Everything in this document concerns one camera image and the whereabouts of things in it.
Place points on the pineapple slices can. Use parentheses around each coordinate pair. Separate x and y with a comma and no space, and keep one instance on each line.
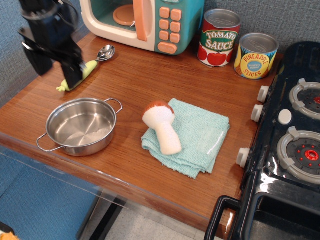
(255,56)

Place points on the plush mushroom toy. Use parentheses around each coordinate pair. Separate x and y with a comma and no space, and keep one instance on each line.
(159,116)

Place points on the teal folded cloth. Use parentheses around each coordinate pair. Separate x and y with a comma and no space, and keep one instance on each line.
(201,134)

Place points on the black toy stove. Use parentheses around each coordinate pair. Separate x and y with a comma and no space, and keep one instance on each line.
(280,188)

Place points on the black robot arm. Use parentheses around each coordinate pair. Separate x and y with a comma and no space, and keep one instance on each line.
(38,5)

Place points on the green handled metal spoon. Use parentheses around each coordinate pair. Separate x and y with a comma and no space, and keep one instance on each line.
(105,53)

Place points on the stainless steel pot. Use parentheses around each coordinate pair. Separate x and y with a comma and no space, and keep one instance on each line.
(81,127)

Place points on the orange object at corner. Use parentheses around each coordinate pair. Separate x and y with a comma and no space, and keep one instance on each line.
(7,233)

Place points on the teal toy microwave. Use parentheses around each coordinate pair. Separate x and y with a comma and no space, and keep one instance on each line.
(162,26)

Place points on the tomato sauce can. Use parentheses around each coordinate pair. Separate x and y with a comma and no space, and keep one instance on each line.
(220,30)

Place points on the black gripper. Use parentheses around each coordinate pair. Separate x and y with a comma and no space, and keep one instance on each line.
(48,38)

